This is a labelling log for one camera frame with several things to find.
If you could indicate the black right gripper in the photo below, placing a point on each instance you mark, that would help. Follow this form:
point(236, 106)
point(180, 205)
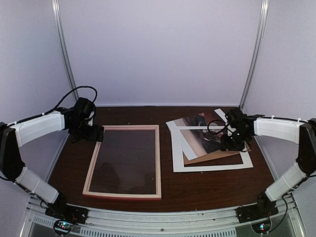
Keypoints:
point(225, 145)

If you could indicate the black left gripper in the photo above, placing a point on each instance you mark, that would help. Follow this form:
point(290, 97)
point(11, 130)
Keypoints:
point(94, 137)

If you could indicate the dark painting photo print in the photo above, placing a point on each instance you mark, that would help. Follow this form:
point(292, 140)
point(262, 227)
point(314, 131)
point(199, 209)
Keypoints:
point(196, 140)

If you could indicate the clear acrylic sheet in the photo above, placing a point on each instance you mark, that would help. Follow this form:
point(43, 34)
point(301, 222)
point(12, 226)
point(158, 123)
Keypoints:
point(126, 160)

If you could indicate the light wood picture frame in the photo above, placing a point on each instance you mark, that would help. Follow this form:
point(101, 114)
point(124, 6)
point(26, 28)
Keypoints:
point(158, 160)

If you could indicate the white mat board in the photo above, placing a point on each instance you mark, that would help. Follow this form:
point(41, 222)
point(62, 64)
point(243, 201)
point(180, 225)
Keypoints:
point(178, 161)

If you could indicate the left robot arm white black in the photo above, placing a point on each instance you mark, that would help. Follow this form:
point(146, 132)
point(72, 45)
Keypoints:
point(15, 135)

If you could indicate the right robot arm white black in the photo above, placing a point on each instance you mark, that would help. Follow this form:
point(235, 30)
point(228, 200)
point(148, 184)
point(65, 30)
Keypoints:
point(300, 132)

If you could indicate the brown backing board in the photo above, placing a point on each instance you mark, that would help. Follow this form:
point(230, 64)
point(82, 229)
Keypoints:
point(211, 156)

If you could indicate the right controller board with leds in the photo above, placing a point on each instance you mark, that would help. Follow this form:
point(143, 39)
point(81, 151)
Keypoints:
point(261, 227)

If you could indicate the controller board with leds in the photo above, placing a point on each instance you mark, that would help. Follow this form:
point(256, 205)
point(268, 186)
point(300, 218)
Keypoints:
point(261, 227)
point(62, 227)

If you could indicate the left controller board with leds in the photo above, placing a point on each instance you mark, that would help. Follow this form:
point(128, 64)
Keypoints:
point(62, 227)

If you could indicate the right camera cable black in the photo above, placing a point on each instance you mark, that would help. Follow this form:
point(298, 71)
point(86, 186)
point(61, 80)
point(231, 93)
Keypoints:
point(215, 129)

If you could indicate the camera cable black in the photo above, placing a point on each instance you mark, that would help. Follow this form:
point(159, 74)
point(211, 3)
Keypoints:
point(215, 129)
point(70, 92)

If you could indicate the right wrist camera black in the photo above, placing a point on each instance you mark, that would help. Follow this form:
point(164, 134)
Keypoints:
point(234, 117)

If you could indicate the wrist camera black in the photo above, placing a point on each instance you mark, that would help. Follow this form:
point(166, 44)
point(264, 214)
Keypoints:
point(84, 108)
point(234, 117)

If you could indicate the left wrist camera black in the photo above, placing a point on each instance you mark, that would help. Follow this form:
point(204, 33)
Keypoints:
point(84, 108)

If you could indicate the left camera cable black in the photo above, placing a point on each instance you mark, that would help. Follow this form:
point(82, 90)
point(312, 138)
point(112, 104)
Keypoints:
point(70, 92)

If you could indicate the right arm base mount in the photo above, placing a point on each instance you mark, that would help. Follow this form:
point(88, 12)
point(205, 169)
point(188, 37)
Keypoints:
point(262, 209)

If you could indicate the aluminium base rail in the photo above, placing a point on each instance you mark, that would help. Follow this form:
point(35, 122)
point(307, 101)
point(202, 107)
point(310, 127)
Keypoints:
point(222, 222)

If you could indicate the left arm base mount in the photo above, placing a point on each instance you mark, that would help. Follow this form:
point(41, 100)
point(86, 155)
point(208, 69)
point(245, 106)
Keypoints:
point(61, 210)

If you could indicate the right aluminium corner post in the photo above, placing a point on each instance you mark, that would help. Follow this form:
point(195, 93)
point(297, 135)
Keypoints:
point(264, 10)

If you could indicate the aluminium corner post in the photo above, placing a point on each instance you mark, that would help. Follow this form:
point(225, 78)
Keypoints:
point(264, 10)
point(62, 41)

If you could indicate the left aluminium corner post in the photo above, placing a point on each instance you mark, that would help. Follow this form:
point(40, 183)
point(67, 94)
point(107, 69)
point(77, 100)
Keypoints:
point(62, 41)

